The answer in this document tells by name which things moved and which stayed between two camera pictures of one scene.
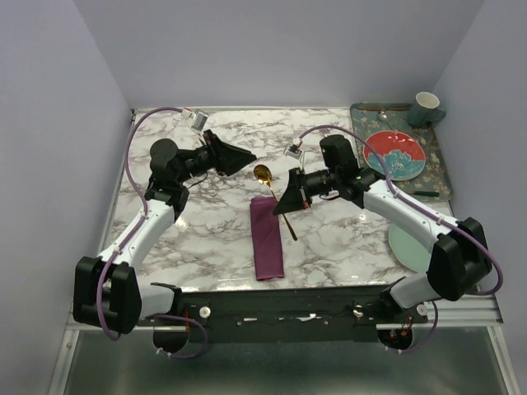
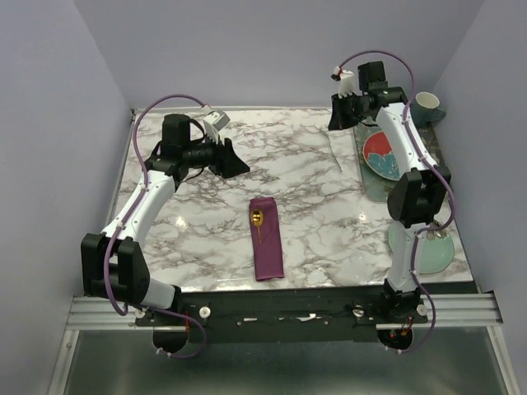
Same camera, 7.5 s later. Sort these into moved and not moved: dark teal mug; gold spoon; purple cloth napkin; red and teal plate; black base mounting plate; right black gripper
Moved: right black gripper; gold spoon
Not moved: purple cloth napkin; black base mounting plate; dark teal mug; red and teal plate
